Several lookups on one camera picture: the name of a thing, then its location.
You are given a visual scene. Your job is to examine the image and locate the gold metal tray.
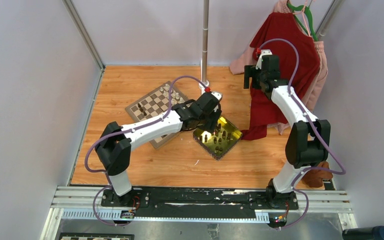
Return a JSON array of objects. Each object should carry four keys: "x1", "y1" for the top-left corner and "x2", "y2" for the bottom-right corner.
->
[{"x1": 192, "y1": 116, "x2": 243, "y2": 161}]

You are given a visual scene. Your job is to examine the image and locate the wooden folding chess board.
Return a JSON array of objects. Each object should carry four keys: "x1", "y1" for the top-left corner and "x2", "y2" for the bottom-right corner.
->
[{"x1": 125, "y1": 80, "x2": 193, "y2": 150}]

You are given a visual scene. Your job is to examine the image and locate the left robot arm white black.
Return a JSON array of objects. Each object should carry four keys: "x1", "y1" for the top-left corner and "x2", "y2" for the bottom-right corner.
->
[{"x1": 92, "y1": 91, "x2": 223, "y2": 207}]

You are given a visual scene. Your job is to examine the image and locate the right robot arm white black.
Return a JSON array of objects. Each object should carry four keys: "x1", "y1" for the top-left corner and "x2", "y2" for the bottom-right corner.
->
[{"x1": 244, "y1": 51, "x2": 331, "y2": 209}]

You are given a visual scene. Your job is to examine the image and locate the white stand base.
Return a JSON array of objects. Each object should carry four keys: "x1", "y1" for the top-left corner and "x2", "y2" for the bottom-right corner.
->
[{"x1": 198, "y1": 79, "x2": 210, "y2": 94}]

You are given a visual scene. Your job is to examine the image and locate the pink garment on hanger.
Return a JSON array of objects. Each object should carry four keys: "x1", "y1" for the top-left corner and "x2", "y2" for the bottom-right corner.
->
[{"x1": 229, "y1": 0, "x2": 328, "y2": 135}]

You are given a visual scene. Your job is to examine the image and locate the red shirt on hanger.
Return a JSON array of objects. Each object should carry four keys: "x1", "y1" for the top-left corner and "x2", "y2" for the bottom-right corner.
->
[{"x1": 230, "y1": 12, "x2": 320, "y2": 141}]

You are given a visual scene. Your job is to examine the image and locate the green clothes hanger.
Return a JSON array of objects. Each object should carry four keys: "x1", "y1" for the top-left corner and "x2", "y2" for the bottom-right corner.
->
[{"x1": 286, "y1": 0, "x2": 319, "y2": 42}]

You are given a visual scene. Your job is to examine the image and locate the grey metal stand pole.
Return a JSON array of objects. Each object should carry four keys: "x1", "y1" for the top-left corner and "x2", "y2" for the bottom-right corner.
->
[{"x1": 200, "y1": 0, "x2": 210, "y2": 87}]

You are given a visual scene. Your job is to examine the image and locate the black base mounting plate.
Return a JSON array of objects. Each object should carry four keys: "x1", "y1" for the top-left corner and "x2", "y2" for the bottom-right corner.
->
[{"x1": 100, "y1": 186, "x2": 298, "y2": 219}]

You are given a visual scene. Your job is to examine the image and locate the brown crumpled cloth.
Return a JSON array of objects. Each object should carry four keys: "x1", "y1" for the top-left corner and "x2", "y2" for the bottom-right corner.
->
[{"x1": 301, "y1": 169, "x2": 333, "y2": 188}]

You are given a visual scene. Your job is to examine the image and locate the dark blue bottle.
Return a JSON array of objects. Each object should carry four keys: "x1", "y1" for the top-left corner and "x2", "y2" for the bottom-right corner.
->
[{"x1": 342, "y1": 225, "x2": 384, "y2": 240}]

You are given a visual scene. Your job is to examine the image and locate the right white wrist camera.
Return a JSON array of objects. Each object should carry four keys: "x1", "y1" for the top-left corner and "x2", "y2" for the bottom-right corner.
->
[{"x1": 255, "y1": 48, "x2": 273, "y2": 70}]

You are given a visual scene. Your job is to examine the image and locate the aluminium rail frame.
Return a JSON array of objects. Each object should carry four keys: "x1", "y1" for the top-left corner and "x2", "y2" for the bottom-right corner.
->
[{"x1": 40, "y1": 186, "x2": 357, "y2": 240}]

